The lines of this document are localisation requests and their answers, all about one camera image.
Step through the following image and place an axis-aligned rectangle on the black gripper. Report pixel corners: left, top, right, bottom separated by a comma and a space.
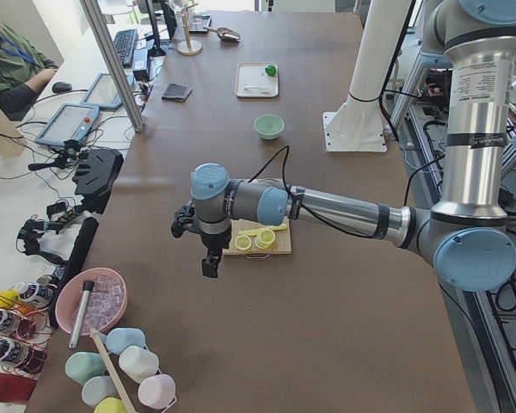
170, 200, 232, 278

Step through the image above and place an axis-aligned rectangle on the white ceramic spoon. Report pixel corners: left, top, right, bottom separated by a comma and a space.
243, 85, 273, 94

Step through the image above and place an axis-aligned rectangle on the pink bowl with ice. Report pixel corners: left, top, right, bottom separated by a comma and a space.
55, 268, 128, 336

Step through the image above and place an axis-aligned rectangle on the metal tube in bowl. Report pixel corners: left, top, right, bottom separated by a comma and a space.
68, 280, 95, 350

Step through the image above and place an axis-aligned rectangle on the mint green bowl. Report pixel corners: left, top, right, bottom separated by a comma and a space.
254, 114, 285, 140

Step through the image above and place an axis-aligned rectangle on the lemon slice near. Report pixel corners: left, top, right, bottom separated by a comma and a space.
234, 235, 253, 251

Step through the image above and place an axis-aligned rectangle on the lemon slice stack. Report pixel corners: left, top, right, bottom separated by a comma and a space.
255, 231, 276, 250

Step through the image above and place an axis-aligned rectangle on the wooden cutting board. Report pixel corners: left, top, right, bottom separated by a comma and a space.
221, 177, 293, 256

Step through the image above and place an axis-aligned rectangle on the yellow plastic knife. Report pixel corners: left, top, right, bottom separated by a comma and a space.
238, 223, 287, 237

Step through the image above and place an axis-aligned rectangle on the white pastel cup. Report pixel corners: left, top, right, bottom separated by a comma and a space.
119, 346, 159, 383

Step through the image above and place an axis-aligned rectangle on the pink pastel cup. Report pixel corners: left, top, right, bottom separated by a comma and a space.
138, 374, 177, 410

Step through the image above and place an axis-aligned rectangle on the wooden cup rack stick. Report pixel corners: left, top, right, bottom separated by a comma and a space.
90, 330, 136, 413

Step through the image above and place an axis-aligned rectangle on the green pastel cup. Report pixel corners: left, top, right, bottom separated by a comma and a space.
64, 352, 106, 385

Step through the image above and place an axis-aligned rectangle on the light blue pastel cup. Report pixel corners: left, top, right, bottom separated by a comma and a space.
81, 376, 118, 408

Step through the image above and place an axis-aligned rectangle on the grey folded cloth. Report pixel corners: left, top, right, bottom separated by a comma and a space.
161, 83, 193, 102

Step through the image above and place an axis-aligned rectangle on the yellow pastel cup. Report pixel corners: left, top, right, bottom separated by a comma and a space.
94, 397, 127, 413

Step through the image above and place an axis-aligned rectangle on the white rabbit tray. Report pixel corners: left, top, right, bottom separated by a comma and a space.
235, 62, 279, 98

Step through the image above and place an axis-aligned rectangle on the teach pendant near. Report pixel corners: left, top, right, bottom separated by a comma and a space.
34, 103, 100, 147

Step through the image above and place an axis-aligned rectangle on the teach pendant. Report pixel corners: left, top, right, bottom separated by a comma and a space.
34, 103, 100, 147
81, 73, 122, 111

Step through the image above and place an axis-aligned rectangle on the teach pendant far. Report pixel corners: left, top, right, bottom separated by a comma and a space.
81, 73, 122, 111

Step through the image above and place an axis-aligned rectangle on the green lime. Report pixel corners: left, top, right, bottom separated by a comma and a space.
265, 65, 277, 77

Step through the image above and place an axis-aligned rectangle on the wooden mug tree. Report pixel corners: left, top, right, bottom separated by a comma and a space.
170, 0, 204, 56

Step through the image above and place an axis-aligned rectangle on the metal scoop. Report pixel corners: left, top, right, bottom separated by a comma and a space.
203, 26, 241, 43

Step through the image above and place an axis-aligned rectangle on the computer mouse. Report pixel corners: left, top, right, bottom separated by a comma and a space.
52, 82, 72, 94

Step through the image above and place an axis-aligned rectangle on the black keyboard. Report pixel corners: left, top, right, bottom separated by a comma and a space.
113, 28, 138, 68

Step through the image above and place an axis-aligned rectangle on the black monitor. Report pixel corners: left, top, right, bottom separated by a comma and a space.
145, 0, 178, 58

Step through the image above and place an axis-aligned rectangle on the seated person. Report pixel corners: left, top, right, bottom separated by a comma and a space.
0, 23, 58, 121

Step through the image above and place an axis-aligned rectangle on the white camera pole base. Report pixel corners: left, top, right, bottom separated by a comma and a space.
322, 0, 415, 152

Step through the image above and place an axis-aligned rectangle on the aluminium frame post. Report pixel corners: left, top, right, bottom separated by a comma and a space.
80, 0, 144, 133

